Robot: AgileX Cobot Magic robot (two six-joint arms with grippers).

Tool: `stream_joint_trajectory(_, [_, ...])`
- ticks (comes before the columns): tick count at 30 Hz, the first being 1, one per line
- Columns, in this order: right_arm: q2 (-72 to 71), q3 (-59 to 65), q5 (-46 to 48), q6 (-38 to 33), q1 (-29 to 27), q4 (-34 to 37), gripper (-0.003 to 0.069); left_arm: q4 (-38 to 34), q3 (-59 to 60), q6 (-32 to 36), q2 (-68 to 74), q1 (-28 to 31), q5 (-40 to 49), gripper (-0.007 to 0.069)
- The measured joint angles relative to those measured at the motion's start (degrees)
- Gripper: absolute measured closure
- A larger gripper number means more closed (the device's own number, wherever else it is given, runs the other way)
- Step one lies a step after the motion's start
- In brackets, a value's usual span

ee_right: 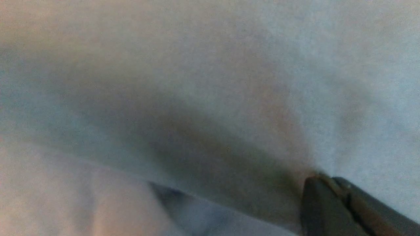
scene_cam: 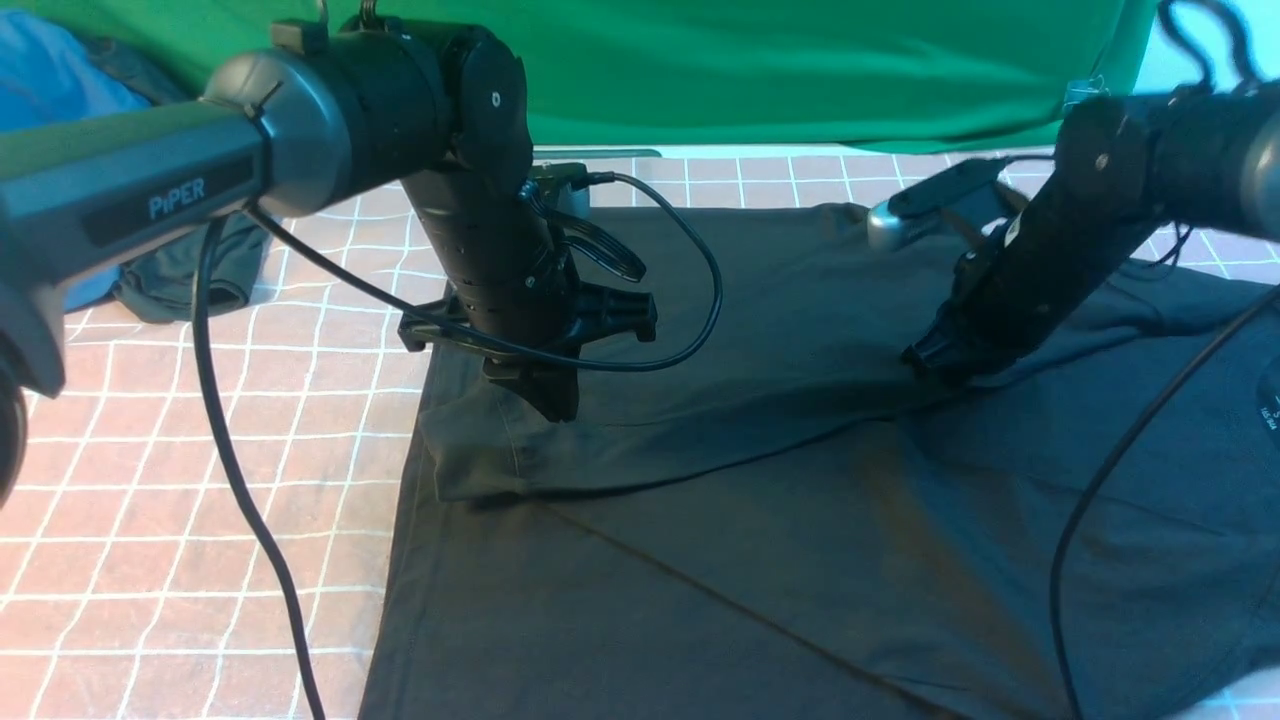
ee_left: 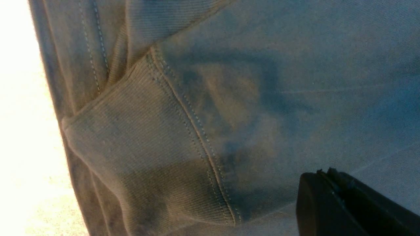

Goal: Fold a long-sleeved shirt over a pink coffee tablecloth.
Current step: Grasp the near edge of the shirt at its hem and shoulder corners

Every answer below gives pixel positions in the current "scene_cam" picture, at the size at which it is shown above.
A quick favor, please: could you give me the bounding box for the dark gray crumpled garment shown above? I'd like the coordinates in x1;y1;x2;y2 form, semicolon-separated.
79;36;271;324

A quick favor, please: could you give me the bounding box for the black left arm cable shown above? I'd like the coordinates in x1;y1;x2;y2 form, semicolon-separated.
189;170;723;720

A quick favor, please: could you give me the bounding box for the blue garment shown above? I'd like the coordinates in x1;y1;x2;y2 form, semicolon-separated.
0;10;151;313

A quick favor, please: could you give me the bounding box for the green backdrop cloth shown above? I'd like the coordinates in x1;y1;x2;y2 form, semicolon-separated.
3;1;1157;154

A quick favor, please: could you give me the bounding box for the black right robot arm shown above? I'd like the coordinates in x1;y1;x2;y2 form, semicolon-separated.
888;86;1279;384

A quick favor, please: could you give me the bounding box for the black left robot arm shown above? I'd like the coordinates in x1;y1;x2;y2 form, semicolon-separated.
1;12;657;495

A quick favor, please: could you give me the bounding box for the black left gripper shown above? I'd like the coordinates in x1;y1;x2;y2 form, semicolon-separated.
402;167;658;423

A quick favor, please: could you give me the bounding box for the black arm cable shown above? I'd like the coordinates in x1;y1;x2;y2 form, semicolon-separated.
1048;284;1280;720
189;170;723;720

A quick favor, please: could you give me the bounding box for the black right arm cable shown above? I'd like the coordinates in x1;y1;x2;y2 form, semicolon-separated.
1048;284;1280;720

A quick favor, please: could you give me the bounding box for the metal binder clip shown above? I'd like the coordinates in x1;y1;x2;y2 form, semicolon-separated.
1062;76;1110;115

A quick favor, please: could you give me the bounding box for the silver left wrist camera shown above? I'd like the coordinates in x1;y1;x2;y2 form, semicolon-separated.
530;161;591;219

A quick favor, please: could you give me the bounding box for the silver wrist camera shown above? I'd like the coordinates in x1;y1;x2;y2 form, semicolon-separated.
530;161;591;219
865;158;1015;252

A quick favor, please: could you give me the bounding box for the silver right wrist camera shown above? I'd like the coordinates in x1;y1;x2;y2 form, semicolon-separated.
865;158;1015;252

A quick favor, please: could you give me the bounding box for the pink white-grid tablecloth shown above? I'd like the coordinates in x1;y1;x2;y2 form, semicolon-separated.
1;147;1277;719

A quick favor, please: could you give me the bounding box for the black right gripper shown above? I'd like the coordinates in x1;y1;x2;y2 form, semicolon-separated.
901;160;1158;386

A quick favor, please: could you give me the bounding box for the dark gray long-sleeve top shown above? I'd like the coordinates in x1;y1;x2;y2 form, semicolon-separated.
357;204;1267;719

